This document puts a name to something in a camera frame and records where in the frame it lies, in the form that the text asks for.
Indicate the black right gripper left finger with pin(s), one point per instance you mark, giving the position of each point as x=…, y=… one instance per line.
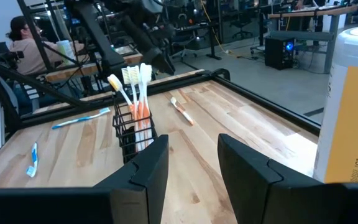
x=73, y=205

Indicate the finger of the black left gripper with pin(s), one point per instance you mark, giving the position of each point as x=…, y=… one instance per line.
x=163, y=63

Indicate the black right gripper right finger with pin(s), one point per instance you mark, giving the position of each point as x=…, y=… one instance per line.
x=291, y=202

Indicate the blue and white toothbrush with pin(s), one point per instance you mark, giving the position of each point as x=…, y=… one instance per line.
x=33, y=158
x=82, y=118

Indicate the white canister with yellow label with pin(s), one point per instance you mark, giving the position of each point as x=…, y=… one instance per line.
x=353, y=124

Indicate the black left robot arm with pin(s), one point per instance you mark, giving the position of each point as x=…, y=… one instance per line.
x=99, y=40

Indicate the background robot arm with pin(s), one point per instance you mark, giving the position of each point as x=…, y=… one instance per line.
x=3, y=56

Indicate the grey office chair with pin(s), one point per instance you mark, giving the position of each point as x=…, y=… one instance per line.
x=9, y=93
x=182, y=46

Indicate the black desk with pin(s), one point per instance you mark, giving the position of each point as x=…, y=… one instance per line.
x=197, y=27

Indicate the black office chair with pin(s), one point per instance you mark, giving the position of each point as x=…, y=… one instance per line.
x=241, y=25

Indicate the background wooden table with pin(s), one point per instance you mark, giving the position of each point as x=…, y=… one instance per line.
x=73, y=71

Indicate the white background canister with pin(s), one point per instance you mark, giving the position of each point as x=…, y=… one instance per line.
x=65, y=49

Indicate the black computer tower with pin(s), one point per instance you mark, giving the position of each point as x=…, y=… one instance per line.
x=278, y=56

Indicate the black panel with white labels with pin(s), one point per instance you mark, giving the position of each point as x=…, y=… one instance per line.
x=31, y=93

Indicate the person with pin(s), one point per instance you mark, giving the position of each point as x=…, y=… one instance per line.
x=30, y=53

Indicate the wooden top grey desk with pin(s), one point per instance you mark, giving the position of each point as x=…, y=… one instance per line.
x=306, y=13

